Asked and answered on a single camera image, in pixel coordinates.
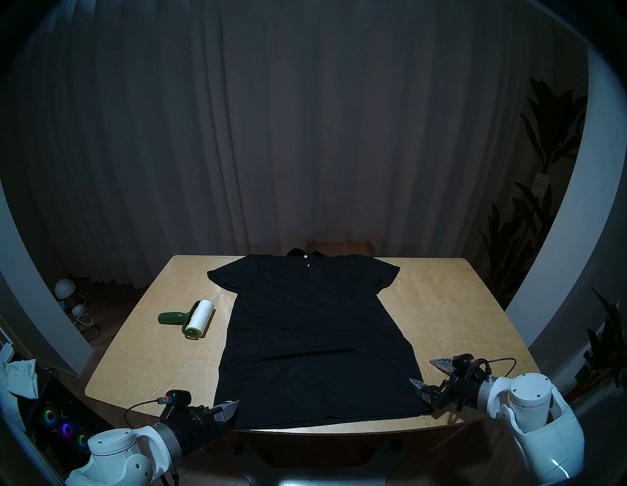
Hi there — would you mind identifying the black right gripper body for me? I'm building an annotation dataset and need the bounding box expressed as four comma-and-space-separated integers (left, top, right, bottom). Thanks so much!
431, 375, 483, 411

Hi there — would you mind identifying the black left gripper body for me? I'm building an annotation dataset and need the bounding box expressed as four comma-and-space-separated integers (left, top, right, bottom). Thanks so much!
164, 406, 226, 459

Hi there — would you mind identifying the green-handled white lint roller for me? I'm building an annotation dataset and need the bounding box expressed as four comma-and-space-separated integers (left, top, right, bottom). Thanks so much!
158, 300, 215, 340

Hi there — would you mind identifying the black short-sleeve t-shirt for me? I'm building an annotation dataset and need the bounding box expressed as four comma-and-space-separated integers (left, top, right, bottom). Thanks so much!
207, 250, 434, 431

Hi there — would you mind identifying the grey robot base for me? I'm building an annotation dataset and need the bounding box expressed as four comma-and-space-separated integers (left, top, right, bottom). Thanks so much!
245, 468, 392, 486

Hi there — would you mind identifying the computer case with RGB fans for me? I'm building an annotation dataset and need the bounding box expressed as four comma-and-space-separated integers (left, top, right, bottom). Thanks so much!
29, 372, 116, 471

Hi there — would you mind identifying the plant in white pot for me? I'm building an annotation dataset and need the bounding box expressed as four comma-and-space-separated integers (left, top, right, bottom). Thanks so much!
563, 288, 627, 407

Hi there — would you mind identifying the white curved arch panel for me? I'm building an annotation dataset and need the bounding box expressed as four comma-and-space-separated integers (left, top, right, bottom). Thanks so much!
0, 181, 94, 375
505, 44, 627, 383

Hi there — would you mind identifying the crumpled white cloth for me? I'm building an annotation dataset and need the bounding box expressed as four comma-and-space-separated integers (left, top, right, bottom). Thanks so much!
0, 343, 40, 432

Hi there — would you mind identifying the large white mushroom lamp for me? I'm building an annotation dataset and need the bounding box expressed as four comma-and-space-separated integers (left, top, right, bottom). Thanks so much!
54, 278, 76, 309

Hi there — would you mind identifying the tall dark leafy plant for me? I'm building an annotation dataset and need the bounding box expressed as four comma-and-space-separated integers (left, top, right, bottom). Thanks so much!
478, 76, 588, 307

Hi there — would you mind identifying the grey pleated curtain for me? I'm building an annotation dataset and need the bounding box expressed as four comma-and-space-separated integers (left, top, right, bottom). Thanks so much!
0, 0, 588, 290

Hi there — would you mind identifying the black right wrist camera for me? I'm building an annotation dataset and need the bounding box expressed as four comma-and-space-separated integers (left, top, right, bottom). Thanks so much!
452, 354, 490, 380

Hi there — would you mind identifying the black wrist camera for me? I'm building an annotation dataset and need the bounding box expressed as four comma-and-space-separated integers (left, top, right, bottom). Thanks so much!
157, 389, 193, 410
452, 354, 490, 380

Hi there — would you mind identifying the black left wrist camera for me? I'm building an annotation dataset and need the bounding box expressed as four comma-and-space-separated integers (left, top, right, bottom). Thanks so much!
157, 389, 193, 410

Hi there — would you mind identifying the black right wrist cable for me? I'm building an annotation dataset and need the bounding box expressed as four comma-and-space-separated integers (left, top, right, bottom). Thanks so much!
485, 358, 518, 378

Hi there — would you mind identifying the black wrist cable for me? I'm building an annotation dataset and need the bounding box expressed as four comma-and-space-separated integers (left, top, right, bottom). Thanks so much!
485, 358, 518, 378
123, 398, 165, 432

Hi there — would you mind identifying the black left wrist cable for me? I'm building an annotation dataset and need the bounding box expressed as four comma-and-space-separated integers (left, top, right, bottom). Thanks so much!
123, 398, 165, 432

